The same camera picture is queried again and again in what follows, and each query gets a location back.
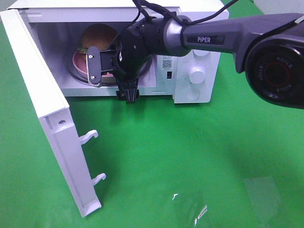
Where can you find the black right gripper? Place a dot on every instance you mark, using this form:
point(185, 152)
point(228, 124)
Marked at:
point(125, 64)

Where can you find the green table mat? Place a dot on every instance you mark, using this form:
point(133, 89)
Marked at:
point(235, 162)

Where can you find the pink round plate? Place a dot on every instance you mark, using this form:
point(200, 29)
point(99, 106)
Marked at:
point(79, 63)

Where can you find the round white door release button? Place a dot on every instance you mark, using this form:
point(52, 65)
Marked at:
point(193, 94)

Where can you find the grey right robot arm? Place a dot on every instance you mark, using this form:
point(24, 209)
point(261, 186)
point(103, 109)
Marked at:
point(268, 48)

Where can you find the burger with lettuce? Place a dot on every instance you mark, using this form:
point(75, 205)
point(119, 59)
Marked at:
point(98, 35)

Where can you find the white microwave knob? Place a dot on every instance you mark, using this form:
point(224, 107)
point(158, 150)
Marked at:
point(197, 75)
point(200, 53)

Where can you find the white microwave door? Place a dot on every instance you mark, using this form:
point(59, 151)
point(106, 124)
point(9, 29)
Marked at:
point(53, 113)

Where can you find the glass microwave turntable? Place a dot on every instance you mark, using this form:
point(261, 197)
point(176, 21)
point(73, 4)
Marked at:
point(72, 71)

